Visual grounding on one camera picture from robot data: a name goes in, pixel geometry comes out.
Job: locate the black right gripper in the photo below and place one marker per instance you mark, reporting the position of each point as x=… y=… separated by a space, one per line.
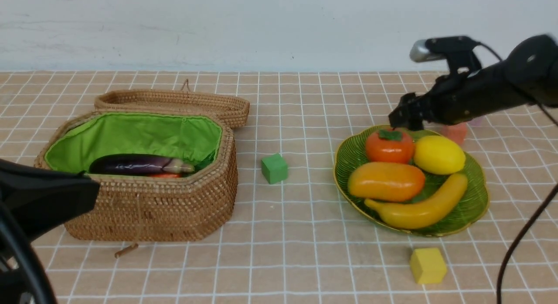
x=439 y=105

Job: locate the yellow toy lemon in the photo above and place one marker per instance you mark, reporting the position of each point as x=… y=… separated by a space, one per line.
x=439 y=155

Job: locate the orange toy persimmon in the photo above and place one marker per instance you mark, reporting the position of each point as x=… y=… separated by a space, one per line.
x=389 y=145

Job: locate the orange yellow toy mango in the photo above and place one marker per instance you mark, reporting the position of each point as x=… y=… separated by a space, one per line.
x=386 y=181

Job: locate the yellow toy banana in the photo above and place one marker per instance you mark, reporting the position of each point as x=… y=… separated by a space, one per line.
x=413 y=216

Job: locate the red toy vegetable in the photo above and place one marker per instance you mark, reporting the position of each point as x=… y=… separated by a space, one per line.
x=165 y=175

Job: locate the purple toy eggplant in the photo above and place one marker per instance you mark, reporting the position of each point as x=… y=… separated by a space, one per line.
x=139 y=165

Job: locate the green toy pepper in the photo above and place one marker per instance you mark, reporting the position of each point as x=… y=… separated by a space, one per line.
x=205 y=162

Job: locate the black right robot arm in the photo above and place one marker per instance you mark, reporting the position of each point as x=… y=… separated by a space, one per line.
x=528 y=76

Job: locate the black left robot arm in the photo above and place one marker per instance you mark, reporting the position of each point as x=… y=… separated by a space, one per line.
x=33 y=202

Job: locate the orange foam cube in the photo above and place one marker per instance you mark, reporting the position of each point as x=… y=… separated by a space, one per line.
x=456 y=133

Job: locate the pink foam cube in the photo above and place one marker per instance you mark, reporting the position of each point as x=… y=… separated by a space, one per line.
x=475 y=122

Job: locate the yellow foam cube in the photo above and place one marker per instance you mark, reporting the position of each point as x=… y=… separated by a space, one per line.
x=428 y=266

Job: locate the green foam cube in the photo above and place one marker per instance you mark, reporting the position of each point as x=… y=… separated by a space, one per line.
x=274 y=168

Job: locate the checkered beige tablecloth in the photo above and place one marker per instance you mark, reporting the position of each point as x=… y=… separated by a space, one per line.
x=297 y=241

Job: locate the wicker basket lid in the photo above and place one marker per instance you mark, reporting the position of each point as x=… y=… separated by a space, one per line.
x=230 y=110

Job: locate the woven wicker basket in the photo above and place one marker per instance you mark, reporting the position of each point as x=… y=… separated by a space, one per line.
x=144 y=209

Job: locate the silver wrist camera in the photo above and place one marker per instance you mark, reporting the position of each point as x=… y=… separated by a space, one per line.
x=456 y=50

